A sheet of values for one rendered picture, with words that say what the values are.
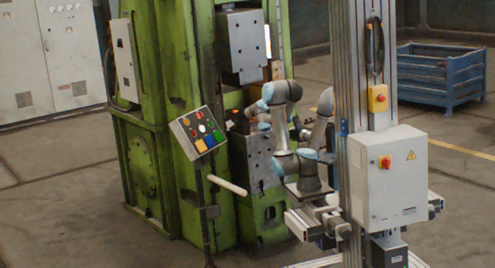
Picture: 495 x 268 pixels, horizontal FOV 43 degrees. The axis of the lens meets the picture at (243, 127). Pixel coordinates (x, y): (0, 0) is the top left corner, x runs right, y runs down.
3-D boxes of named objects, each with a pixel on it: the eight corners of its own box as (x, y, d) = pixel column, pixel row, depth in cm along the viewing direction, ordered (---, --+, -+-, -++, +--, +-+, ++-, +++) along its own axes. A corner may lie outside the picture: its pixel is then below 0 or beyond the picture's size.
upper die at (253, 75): (263, 79, 442) (261, 66, 439) (240, 85, 432) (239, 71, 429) (230, 73, 476) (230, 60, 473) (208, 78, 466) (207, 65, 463)
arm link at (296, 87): (306, 73, 350) (286, 111, 393) (287, 75, 347) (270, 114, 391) (311, 90, 345) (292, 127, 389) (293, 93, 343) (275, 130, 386)
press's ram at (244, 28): (277, 63, 446) (272, 6, 435) (233, 73, 427) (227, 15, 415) (244, 57, 480) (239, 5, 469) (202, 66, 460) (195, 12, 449)
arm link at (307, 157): (321, 172, 355) (320, 150, 351) (300, 177, 352) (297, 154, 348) (313, 166, 366) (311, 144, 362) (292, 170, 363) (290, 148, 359)
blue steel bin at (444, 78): (488, 102, 785) (488, 46, 765) (450, 116, 740) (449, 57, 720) (410, 90, 878) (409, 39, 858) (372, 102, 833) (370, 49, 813)
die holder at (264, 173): (292, 180, 468) (287, 124, 455) (251, 195, 448) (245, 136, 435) (250, 163, 513) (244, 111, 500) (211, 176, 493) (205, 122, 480)
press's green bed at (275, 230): (295, 236, 481) (291, 180, 468) (256, 252, 462) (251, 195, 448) (254, 215, 526) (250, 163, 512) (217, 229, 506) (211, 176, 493)
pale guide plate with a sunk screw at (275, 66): (282, 82, 468) (281, 60, 463) (272, 84, 463) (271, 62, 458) (281, 82, 469) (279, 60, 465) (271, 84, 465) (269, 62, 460)
